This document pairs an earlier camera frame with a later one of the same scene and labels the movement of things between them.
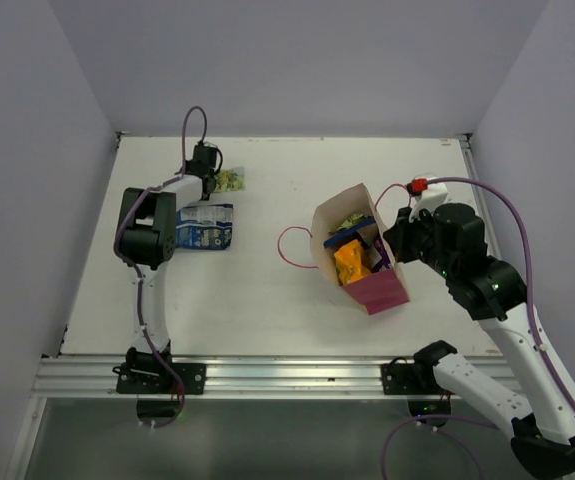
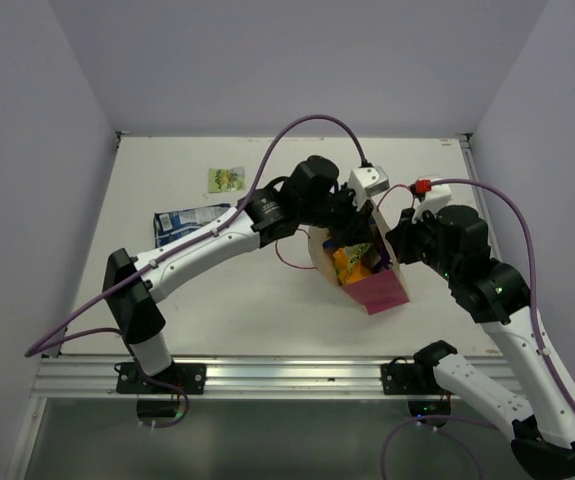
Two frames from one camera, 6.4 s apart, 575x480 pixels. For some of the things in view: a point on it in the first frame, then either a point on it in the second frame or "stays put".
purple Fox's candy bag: x=384 y=262 stays put
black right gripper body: x=415 y=241 stays put
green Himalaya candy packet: x=230 y=180 stays put
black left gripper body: x=187 y=165 → x=340 y=214
